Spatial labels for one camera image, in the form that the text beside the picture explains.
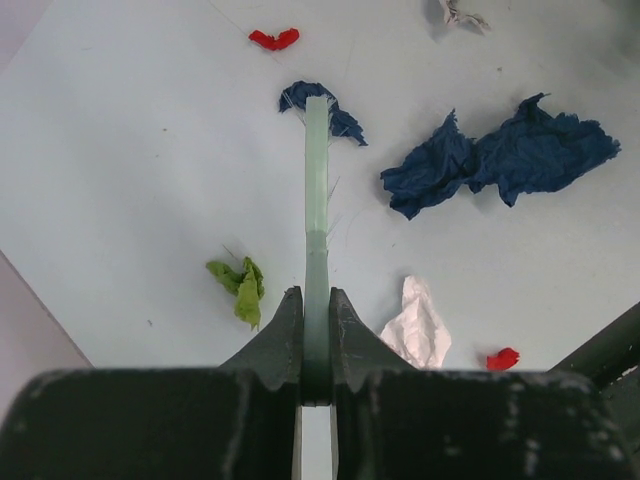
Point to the small dark blue paper scrap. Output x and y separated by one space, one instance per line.
341 123

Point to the small red scrap bottom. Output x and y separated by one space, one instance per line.
503 360

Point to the green paper scrap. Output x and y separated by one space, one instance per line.
247 287

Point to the small green hand brush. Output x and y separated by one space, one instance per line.
316 372

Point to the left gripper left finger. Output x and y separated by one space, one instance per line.
239 420

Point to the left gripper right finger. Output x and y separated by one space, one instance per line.
392 421

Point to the large dark blue paper scrap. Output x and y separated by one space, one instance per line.
531 152

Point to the white crumpled paper scrap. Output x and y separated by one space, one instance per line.
418 334

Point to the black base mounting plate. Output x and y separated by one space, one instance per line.
610 359

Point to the small red scrap top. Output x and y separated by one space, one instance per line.
280 42

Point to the grey paper scrap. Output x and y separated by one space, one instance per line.
442 15

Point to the small red scrap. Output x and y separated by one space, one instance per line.
503 360
280 42

